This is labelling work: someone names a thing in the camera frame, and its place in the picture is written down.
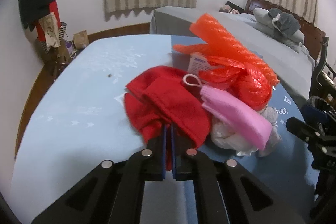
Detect white plastic bag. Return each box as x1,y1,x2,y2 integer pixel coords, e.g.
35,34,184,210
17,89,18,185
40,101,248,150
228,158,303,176
210,106,281,157

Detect pink knit sock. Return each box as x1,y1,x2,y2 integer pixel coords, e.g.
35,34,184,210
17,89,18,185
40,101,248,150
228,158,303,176
183,73,273,151

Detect red plastic bag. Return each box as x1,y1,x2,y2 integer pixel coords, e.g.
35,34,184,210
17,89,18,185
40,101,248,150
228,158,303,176
198,56,272,111

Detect white medicine box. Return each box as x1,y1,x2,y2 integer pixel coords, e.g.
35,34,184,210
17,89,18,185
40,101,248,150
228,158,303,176
187,53,223,80

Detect large orange foam net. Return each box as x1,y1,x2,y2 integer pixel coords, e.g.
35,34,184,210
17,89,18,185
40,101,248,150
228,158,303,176
190,14,280,86

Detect small orange foam net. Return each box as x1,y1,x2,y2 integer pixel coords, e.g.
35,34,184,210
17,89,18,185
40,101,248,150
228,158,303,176
173,44,211,55

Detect black metal chair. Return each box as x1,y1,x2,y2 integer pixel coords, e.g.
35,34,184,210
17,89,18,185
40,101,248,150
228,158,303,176
309,37,335,106

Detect grey sheeted bed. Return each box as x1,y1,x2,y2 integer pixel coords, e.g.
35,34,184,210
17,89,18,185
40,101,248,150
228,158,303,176
150,6,315,106

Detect wooden headboard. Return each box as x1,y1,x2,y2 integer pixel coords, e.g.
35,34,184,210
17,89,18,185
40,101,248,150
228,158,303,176
244,0,326,60

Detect blue tree-print tablecloth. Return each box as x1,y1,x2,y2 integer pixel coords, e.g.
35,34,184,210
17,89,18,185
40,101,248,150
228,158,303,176
10,35,318,223

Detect dark grey folded clothes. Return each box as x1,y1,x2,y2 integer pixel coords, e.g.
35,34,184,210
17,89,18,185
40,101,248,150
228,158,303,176
268,8,301,40

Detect grey pillow stack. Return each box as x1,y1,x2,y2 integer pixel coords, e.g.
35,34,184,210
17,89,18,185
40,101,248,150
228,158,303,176
253,8,305,53

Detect brown paper bag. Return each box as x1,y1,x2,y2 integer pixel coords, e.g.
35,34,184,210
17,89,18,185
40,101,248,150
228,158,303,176
73,30,89,50

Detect striped basket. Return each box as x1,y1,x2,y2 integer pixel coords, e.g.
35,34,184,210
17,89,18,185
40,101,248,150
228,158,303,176
36,22,67,52

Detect beige printed tote bag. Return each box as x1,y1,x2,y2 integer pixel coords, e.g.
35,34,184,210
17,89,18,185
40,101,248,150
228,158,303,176
37,12,60,51

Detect red hanging bag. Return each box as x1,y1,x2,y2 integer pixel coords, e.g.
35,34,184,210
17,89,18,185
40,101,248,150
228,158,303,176
36,1,61,45

